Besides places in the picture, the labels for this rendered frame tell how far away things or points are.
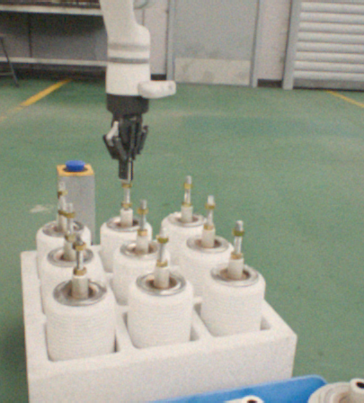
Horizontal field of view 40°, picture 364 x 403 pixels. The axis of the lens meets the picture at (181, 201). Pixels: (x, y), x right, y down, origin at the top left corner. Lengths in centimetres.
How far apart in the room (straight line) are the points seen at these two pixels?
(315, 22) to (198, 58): 129
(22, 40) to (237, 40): 230
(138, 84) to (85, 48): 492
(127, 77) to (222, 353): 46
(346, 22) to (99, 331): 544
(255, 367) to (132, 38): 55
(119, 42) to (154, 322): 44
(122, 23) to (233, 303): 47
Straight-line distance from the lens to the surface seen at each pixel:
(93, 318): 71
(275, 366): 82
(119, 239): 93
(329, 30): 590
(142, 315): 74
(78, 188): 107
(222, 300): 77
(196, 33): 571
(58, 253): 85
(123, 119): 87
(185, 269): 88
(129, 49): 86
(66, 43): 581
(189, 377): 77
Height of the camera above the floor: 61
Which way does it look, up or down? 19 degrees down
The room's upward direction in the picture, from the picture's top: 3 degrees clockwise
